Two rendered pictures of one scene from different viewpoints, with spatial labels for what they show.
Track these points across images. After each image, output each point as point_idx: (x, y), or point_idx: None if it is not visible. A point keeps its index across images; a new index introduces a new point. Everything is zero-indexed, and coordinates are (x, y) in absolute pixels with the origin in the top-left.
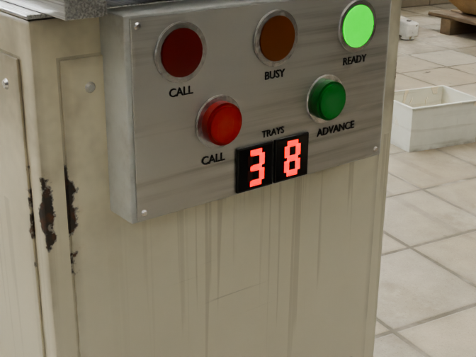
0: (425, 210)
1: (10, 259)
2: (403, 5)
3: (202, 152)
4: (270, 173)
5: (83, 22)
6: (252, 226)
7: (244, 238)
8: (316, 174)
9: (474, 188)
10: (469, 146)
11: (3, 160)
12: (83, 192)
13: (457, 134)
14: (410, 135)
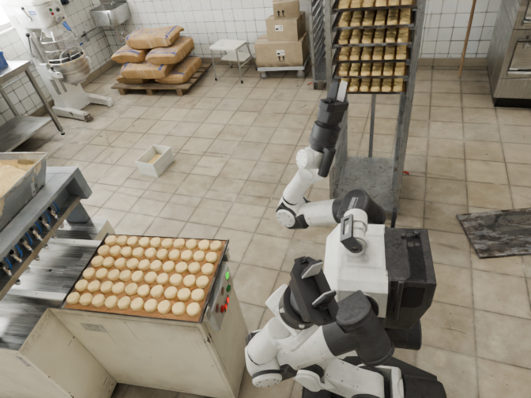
0: (181, 203)
1: (197, 346)
2: (92, 80)
3: (221, 313)
4: (227, 305)
5: None
6: None
7: None
8: None
9: (188, 184)
10: (174, 163)
11: (193, 336)
12: (210, 332)
13: (168, 162)
14: (156, 172)
